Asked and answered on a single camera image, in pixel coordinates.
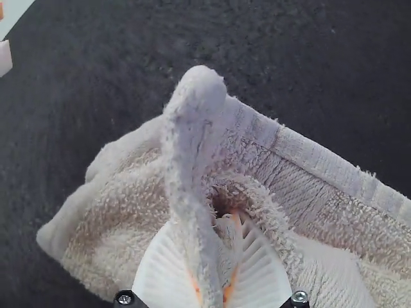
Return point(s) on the pale towel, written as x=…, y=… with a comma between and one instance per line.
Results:
x=128, y=199

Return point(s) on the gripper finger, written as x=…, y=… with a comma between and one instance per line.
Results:
x=160, y=266
x=4, y=57
x=260, y=269

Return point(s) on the black mat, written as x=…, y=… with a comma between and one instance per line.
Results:
x=289, y=64

